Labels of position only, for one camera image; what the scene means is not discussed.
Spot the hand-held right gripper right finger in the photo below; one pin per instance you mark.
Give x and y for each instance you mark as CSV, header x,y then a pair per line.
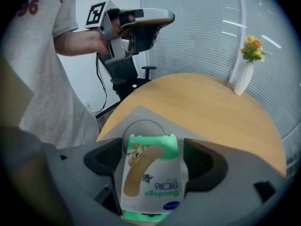
x,y
230,196

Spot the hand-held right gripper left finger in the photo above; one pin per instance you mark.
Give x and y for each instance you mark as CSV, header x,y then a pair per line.
x,y
82,196

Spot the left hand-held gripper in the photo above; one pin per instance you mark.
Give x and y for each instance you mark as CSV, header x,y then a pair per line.
x,y
96,15

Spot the green white bandage box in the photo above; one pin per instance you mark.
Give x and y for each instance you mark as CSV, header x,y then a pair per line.
x,y
152,173

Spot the person's left forearm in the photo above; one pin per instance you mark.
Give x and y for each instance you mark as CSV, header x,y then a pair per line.
x,y
77,42

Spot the person's left hand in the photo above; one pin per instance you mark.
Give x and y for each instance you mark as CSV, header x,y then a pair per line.
x,y
116,27

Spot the grey window blinds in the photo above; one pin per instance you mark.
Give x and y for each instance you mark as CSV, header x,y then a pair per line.
x,y
192,32

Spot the black office chair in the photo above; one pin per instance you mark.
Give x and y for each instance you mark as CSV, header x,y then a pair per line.
x,y
122,72

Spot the orange yellow flower bouquet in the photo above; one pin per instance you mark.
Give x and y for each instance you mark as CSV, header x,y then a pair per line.
x,y
252,49

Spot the person in white shirt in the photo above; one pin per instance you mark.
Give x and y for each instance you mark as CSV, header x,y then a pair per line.
x,y
47,91

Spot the white ribbed vase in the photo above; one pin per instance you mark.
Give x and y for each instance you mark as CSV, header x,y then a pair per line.
x,y
244,79

